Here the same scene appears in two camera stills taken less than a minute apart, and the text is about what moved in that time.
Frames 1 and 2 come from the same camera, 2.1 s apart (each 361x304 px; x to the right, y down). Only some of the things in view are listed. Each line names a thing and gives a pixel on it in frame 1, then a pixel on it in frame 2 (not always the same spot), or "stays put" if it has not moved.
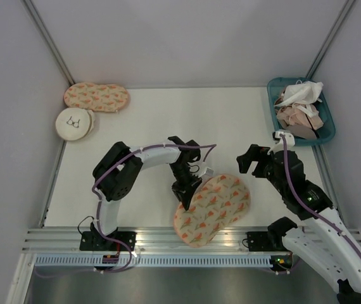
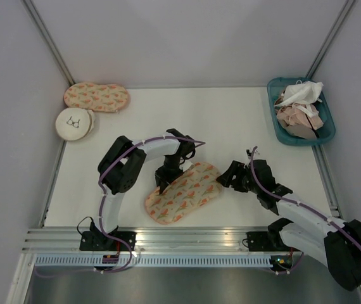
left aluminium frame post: x=31 y=9 stays put
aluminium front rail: x=148 y=240 stays put
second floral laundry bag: x=101 y=97 stays put
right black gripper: x=253 y=153 to x=236 y=168
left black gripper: x=184 y=192 to x=162 y=183
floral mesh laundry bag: x=220 y=201 to x=196 y=187
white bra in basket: x=307 y=92 stays put
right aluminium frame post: x=322 y=53 stays put
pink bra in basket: x=292 y=116 stays put
